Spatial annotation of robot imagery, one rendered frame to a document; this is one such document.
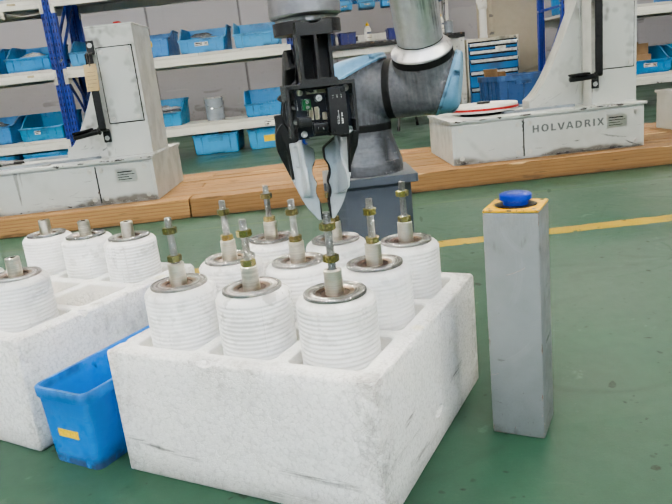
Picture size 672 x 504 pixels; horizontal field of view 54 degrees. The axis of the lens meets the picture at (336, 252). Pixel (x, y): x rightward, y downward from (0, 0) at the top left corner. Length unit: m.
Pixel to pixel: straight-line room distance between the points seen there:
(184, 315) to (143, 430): 0.17
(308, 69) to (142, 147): 2.27
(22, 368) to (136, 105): 1.97
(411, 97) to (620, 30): 1.90
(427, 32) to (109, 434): 0.84
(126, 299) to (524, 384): 0.66
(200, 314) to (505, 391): 0.42
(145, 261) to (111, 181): 1.68
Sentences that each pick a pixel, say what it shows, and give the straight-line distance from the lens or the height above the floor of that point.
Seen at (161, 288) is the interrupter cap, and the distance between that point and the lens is 0.90.
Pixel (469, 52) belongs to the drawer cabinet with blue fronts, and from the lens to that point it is 6.25.
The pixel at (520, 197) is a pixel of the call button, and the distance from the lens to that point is 0.86.
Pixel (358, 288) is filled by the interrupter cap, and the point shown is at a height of 0.25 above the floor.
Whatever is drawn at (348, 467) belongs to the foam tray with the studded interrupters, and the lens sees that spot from 0.78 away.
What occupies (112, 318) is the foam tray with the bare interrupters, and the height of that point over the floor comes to 0.15.
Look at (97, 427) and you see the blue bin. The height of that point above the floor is 0.06.
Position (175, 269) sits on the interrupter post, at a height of 0.27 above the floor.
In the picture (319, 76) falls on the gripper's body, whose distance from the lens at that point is 0.68.
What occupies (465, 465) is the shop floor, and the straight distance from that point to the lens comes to 0.90.
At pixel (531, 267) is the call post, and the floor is 0.24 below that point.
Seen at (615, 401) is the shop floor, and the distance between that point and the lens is 1.06.
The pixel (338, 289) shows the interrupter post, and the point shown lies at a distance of 0.77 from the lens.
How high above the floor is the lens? 0.50
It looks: 15 degrees down
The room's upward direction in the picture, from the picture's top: 6 degrees counter-clockwise
